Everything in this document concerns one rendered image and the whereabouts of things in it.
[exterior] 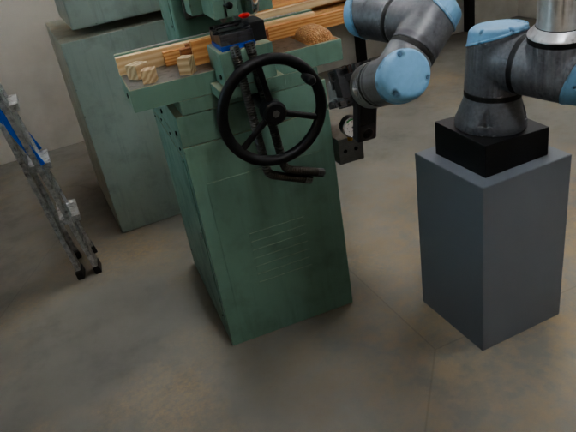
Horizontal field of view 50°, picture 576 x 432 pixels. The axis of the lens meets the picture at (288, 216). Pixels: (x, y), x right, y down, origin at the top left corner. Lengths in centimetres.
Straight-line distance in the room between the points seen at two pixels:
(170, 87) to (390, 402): 105
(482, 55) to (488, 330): 79
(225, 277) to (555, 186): 99
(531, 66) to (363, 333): 96
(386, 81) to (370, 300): 119
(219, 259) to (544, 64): 104
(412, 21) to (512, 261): 89
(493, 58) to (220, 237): 90
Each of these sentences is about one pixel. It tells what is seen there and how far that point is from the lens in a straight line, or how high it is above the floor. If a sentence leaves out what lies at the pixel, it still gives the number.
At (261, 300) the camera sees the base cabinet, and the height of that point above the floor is 14.
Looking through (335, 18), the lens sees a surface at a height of 92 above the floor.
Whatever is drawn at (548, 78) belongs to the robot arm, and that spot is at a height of 82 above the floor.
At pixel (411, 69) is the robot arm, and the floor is 99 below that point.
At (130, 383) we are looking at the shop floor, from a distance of 208.
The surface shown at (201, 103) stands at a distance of 169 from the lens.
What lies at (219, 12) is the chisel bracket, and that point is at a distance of 178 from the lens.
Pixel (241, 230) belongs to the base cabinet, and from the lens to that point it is 186.
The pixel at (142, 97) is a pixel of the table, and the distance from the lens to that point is 166.
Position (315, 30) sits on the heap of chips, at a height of 93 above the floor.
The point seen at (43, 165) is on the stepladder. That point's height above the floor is 50.
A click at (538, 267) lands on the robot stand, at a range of 194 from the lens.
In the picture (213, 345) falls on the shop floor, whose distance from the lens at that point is 211.
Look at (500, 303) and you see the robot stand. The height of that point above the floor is 15.
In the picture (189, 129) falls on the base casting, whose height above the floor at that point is 76.
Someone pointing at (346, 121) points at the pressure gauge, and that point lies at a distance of 178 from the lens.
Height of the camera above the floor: 132
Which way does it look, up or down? 29 degrees down
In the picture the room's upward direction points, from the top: 10 degrees counter-clockwise
